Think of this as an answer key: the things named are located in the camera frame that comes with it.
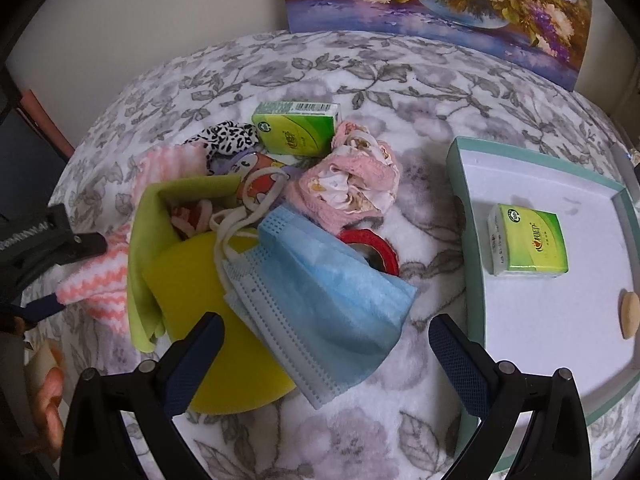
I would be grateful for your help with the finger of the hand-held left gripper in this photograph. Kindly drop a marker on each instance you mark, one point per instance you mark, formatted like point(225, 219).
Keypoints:
point(60, 245)
point(47, 305)

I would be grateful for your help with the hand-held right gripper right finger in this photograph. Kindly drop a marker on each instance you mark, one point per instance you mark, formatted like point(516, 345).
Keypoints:
point(459, 366)

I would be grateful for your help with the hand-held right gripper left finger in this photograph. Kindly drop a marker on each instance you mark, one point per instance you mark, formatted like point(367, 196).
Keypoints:
point(196, 370)

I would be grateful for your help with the pink white striped cloth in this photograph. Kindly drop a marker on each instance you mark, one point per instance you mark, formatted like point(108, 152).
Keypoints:
point(105, 270)

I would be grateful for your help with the yellow sponge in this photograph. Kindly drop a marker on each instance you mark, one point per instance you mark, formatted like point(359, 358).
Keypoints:
point(200, 280)

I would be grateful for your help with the green cloth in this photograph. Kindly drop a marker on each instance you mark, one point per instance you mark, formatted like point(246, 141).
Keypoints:
point(150, 220)

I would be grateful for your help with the teal shallow box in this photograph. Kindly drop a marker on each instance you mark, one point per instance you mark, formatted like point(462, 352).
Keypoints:
point(550, 320)

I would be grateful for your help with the red tape roll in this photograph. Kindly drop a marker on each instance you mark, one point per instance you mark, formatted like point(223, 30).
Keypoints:
point(385, 255)

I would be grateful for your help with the green tissue pack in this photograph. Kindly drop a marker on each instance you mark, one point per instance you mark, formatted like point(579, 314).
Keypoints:
point(535, 245)
point(295, 130)

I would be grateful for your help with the blue face mask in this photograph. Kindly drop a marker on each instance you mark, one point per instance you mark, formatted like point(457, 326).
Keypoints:
point(325, 300)

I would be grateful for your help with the leopard print scrunchie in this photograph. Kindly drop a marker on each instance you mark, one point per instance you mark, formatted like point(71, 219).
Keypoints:
point(225, 137)

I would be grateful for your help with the pink lace cloth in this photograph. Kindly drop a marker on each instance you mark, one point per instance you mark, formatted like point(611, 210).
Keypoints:
point(320, 180)

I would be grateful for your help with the person's left hand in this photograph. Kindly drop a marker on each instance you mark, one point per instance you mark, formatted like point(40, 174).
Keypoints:
point(49, 400)

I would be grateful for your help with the dark cabinet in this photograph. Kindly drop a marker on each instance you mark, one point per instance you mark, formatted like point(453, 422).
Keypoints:
point(25, 165)

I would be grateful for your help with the brown board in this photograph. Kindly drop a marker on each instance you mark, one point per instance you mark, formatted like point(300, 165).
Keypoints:
point(42, 115)

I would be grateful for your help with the beige oval pad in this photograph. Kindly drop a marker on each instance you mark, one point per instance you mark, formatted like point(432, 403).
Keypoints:
point(630, 315)

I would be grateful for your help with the white tube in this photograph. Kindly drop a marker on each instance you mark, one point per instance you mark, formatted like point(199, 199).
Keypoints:
point(624, 167)

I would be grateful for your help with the grey floral blanket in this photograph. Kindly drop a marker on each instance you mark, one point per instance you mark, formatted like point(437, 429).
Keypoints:
point(350, 60)

